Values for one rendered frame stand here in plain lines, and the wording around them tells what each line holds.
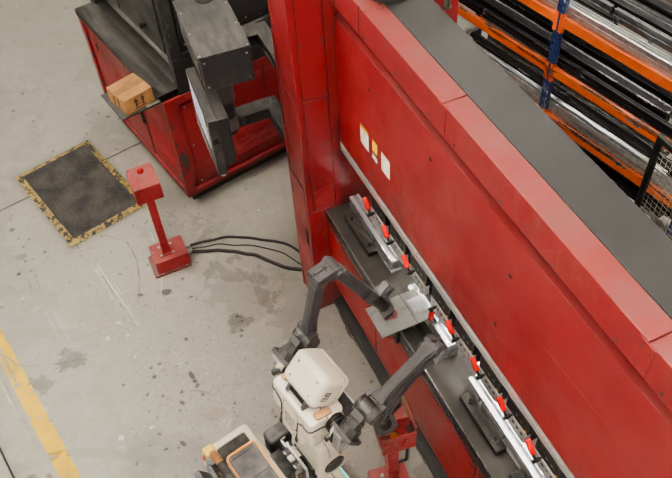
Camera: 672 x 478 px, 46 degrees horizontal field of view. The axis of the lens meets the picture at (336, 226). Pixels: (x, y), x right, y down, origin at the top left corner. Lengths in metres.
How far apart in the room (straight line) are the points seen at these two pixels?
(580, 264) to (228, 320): 3.07
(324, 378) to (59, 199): 3.34
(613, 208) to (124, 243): 3.79
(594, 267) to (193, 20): 2.29
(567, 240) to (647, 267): 0.22
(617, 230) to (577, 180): 0.22
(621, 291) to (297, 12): 1.87
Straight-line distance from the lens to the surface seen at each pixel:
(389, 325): 3.69
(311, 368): 3.14
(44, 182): 6.17
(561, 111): 5.17
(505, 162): 2.55
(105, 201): 5.87
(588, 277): 2.31
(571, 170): 2.56
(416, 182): 3.23
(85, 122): 6.58
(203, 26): 3.81
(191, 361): 4.89
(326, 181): 4.17
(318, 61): 3.66
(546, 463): 3.21
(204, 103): 3.93
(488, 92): 2.80
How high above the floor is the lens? 4.06
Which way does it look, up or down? 49 degrees down
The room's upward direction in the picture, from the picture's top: 4 degrees counter-clockwise
